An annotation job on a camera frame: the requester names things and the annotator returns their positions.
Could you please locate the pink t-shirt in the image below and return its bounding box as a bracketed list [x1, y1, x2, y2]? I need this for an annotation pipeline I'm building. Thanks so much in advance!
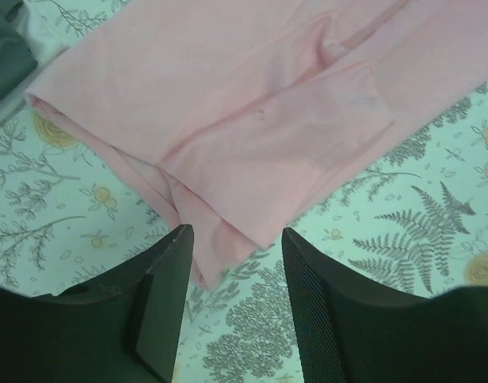
[26, 1, 488, 290]

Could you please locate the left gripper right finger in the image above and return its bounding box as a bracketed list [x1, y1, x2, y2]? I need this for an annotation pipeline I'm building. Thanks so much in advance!
[281, 228, 488, 383]

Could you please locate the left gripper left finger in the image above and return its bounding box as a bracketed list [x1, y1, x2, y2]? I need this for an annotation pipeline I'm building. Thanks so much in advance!
[0, 225, 194, 383]

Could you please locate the folded dark grey t-shirt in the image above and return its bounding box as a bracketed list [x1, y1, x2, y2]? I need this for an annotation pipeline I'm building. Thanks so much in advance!
[0, 1, 38, 101]

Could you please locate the floral patterned table mat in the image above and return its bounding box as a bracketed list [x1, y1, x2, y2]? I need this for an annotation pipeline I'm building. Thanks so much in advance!
[0, 0, 488, 383]

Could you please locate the white folded t-shirt under grey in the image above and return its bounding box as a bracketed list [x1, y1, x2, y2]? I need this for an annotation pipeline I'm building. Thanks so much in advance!
[0, 0, 68, 125]

